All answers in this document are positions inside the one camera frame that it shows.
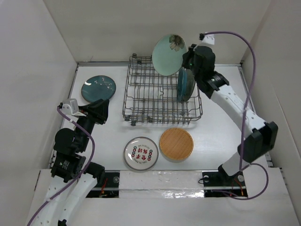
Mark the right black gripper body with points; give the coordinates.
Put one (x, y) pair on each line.
(189, 61)

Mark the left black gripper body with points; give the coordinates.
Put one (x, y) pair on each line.
(91, 113)

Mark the cream plate tree drawing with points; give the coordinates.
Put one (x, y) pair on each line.
(190, 85)

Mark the teal scalloped plate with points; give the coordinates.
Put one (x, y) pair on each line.
(181, 84)

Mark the light green flower plate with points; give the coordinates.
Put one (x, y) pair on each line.
(167, 54)

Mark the white plate red characters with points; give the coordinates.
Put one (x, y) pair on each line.
(140, 154)

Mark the round woven bamboo tray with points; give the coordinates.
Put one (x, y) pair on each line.
(176, 144)

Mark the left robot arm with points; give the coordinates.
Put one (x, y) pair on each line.
(73, 173)

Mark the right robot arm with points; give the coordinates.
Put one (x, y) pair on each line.
(258, 136)

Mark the dark teal blossom plate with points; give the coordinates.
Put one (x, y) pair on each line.
(98, 87)

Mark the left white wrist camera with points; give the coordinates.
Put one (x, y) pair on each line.
(69, 107)

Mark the grey wire dish rack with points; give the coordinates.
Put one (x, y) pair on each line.
(151, 98)

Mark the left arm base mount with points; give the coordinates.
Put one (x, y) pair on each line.
(108, 188)

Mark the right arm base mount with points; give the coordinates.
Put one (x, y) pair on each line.
(216, 185)

